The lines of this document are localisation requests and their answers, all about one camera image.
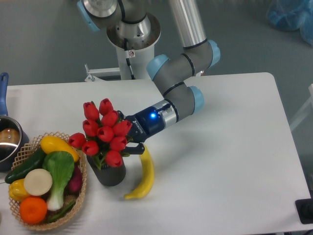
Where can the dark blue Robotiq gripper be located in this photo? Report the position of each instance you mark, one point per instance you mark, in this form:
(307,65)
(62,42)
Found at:
(145,124)

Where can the red tulip bouquet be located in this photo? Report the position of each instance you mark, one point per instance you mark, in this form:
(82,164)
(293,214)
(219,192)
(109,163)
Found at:
(104,138)

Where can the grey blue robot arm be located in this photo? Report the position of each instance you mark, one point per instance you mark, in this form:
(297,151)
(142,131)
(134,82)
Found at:
(169,75)

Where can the dark grey ribbed vase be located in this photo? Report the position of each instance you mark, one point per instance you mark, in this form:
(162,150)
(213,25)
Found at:
(108,176)

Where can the yellow banana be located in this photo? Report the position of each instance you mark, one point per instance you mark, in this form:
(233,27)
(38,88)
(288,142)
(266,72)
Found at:
(148,177)

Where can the purple sweet potato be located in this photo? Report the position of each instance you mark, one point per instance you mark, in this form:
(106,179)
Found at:
(75,183)

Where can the green bok choy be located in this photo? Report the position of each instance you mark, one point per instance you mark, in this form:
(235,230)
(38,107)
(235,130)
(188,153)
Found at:
(60,165)

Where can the yellow squash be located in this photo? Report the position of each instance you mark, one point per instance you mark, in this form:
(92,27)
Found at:
(51,144)

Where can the dark green cucumber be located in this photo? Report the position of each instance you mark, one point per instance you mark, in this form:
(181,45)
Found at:
(35,161)

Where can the green chili pepper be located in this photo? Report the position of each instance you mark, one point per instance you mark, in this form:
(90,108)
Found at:
(61,213)

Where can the white round radish slice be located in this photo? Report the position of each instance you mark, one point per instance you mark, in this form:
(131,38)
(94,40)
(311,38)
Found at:
(38,182)

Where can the orange fruit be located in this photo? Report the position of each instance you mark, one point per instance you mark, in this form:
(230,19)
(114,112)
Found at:
(33,210)

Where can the yellow bell pepper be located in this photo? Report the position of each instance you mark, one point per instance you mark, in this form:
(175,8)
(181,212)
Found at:
(17,190)

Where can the black device at table edge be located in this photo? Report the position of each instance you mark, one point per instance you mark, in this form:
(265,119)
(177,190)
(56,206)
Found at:
(305,210)

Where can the blue plastic bag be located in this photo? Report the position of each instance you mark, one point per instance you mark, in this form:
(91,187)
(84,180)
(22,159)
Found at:
(292,15)

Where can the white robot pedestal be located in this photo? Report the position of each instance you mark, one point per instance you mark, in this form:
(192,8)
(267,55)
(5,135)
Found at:
(135,48)

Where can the blue handled saucepan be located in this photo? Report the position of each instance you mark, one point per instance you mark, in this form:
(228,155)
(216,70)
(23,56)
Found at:
(12,136)

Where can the white frame at right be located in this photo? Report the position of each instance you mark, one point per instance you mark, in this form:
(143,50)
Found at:
(303,111)

